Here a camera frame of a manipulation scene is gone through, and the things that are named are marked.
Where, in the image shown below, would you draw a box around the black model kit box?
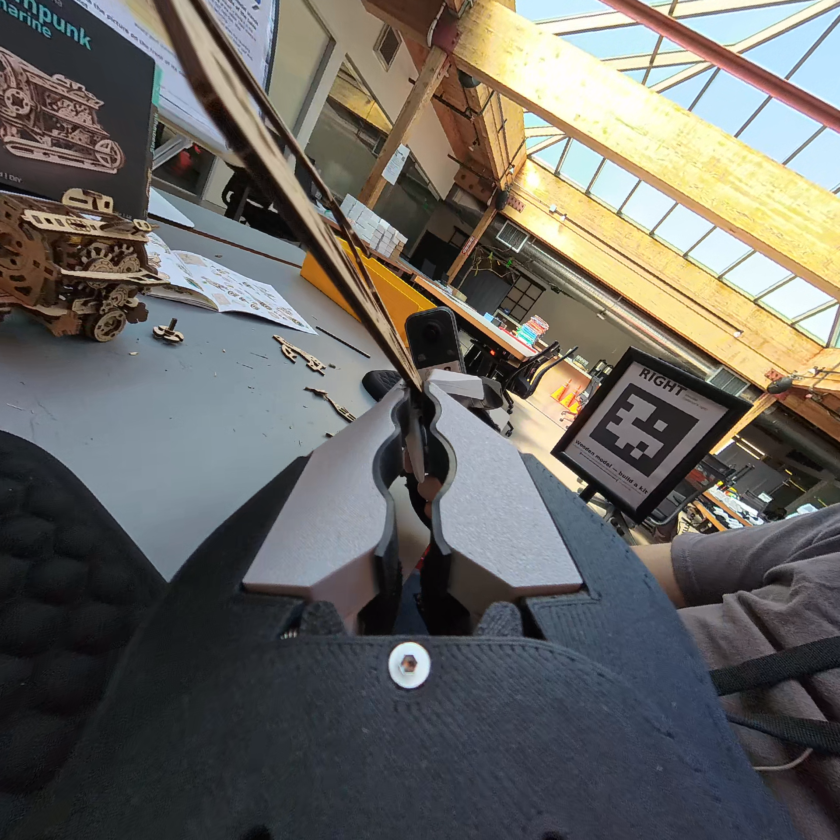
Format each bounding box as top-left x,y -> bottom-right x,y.
0,0 -> 160,219

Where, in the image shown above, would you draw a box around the wooden part with grid end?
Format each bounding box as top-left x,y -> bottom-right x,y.
302,385 -> 357,425

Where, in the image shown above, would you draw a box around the stack of white boxes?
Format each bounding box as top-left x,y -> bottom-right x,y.
336,192 -> 409,258

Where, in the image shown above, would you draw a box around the yellow plastic bin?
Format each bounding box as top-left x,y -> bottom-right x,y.
300,252 -> 437,349

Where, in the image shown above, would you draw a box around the black office chairs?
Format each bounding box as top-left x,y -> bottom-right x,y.
504,340 -> 580,399

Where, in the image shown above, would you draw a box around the long wooden desk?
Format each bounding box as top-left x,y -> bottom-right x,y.
412,274 -> 549,361

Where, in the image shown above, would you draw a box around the black framed marker sign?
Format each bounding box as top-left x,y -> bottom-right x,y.
550,346 -> 753,525

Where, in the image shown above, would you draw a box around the black neck strap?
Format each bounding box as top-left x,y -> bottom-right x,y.
710,635 -> 840,756

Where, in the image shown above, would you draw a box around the instruction poster board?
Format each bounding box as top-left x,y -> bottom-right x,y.
72,0 -> 282,158

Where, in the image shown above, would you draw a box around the laser-cut plywood parts sheet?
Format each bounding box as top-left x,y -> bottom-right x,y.
152,0 -> 429,396

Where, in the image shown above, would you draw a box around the silver air duct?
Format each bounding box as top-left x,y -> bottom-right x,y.
525,241 -> 729,378

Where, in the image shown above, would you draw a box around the person's right forearm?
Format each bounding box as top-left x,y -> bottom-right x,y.
630,541 -> 686,608

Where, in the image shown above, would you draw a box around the person's right hand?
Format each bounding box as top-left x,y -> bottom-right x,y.
412,471 -> 445,521

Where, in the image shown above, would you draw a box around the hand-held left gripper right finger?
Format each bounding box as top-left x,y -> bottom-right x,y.
423,382 -> 585,634

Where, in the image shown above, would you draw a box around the curved wooden part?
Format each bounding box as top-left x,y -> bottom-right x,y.
271,333 -> 328,376

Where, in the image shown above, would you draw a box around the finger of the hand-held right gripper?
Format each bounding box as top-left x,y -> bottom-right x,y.
427,369 -> 490,403

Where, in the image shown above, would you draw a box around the assembly instruction booklet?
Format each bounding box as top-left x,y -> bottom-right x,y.
144,231 -> 320,337

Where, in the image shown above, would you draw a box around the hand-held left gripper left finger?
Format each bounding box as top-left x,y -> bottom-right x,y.
241,382 -> 411,634

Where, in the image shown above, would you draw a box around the wooden submarine model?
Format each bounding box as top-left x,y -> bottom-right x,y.
0,188 -> 173,343

